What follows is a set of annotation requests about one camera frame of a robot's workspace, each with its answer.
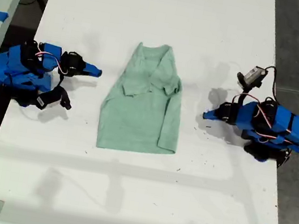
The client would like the pale green T-shirt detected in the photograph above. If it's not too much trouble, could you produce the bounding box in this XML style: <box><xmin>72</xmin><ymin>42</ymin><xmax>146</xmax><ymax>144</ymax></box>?
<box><xmin>94</xmin><ymin>36</ymin><xmax>194</xmax><ymax>161</ymax></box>

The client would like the red white servo wire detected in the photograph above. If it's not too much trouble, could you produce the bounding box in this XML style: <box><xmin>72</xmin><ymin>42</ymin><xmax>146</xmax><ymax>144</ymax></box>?
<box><xmin>32</xmin><ymin>41</ymin><xmax>74</xmax><ymax>77</ymax></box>
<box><xmin>249</xmin><ymin>102</ymin><xmax>299</xmax><ymax>152</ymax></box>

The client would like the black camera cable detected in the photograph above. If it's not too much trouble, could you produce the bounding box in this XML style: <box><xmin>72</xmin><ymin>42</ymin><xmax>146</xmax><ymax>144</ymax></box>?
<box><xmin>258</xmin><ymin>64</ymin><xmax>283</xmax><ymax>103</ymax></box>
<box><xmin>54</xmin><ymin>72</ymin><xmax>66</xmax><ymax>90</ymax></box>

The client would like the short black camera stalk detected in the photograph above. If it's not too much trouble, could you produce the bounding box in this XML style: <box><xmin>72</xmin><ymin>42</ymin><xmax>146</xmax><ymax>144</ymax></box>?
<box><xmin>239</xmin><ymin>83</ymin><xmax>254</xmax><ymax>98</ymax></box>

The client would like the silver black camera box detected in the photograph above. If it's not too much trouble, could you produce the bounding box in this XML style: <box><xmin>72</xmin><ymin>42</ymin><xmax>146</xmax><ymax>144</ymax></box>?
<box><xmin>235</xmin><ymin>63</ymin><xmax>269</xmax><ymax>91</ymax></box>

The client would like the black camera box white label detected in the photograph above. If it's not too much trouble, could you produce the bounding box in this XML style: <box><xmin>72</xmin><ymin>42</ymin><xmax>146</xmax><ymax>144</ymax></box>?
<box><xmin>34</xmin><ymin>88</ymin><xmax>74</xmax><ymax>115</ymax></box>

